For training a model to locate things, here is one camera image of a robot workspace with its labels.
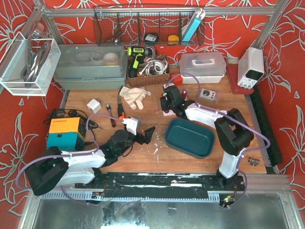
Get white work glove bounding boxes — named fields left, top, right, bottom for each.
left=119, top=86, right=151, bottom=110

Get yellow tape measure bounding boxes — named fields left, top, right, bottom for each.
left=168, top=35, right=180, bottom=46

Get teal plastic tray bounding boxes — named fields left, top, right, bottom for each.
left=164, top=118, right=215, bottom=159

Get red mat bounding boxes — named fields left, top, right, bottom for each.
left=226, top=63, right=254, bottom=95

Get black cable duct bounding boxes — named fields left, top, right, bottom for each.
left=250, top=86, right=282, bottom=166

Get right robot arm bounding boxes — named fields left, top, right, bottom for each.
left=160, top=83, right=254, bottom=188

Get small white adapter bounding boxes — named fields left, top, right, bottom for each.
left=87, top=99, right=102, bottom=114

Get blue white tool case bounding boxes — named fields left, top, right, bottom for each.
left=181, top=8, right=206, bottom=45

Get green yellow cordless drill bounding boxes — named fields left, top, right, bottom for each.
left=127, top=46, right=154, bottom=78

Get bagged white control box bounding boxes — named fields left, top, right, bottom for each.
left=199, top=88, right=219, bottom=103

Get woven basket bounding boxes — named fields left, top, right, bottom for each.
left=126, top=57, right=170, bottom=87

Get white power supply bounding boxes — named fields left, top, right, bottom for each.
left=237, top=47, right=264, bottom=90

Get grey storage box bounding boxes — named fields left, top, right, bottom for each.
left=54, top=44, right=128, bottom=90

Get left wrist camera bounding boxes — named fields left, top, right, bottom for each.
left=122, top=117, right=141, bottom=135

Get clear acrylic box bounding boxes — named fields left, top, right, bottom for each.
left=0, top=32, right=61, bottom=96

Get orange power cube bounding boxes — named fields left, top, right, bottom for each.
left=171, top=73, right=183, bottom=86

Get orange teal device box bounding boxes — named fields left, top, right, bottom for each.
left=47, top=117, right=86, bottom=151

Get metal fitting on table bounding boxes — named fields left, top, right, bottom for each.
left=248, top=157, right=260, bottom=167

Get orange black handled screwdriver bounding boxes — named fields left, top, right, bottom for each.
left=117, top=95, right=125, bottom=120

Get white coiled cable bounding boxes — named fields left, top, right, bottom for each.
left=139, top=59, right=169, bottom=76

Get black wire basket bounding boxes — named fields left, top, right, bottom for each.
left=93, top=3, right=204, bottom=46

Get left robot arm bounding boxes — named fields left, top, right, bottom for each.
left=25, top=126, right=155, bottom=196

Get white plastic toolbox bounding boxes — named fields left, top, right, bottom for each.
left=179, top=52, right=226, bottom=84

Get red handled small ratchet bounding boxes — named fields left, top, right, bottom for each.
left=106, top=104, right=116, bottom=128

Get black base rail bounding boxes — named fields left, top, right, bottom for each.
left=75, top=172, right=245, bottom=200

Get white four-peg base plate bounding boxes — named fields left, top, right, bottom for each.
left=163, top=110, right=175, bottom=116

